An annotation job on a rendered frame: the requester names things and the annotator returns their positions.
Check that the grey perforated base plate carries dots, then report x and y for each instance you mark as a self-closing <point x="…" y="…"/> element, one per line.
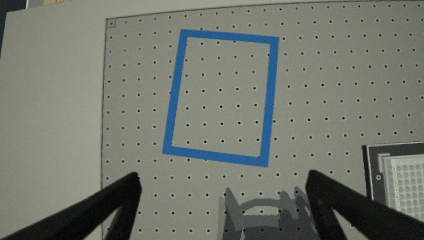
<point x="349" y="73"/>

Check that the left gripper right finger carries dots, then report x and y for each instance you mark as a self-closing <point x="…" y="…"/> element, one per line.
<point x="373" y="219"/>

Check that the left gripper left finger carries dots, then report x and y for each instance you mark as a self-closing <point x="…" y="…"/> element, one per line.
<point x="81" y="219"/>

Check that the blue tape outline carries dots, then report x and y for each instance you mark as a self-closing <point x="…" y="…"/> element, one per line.
<point x="261" y="161"/>

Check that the dark grey rectangular plate holder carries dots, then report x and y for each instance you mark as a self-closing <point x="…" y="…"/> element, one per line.
<point x="373" y="164"/>

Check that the clear well plate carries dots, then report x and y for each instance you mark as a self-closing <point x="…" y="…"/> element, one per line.
<point x="404" y="184"/>

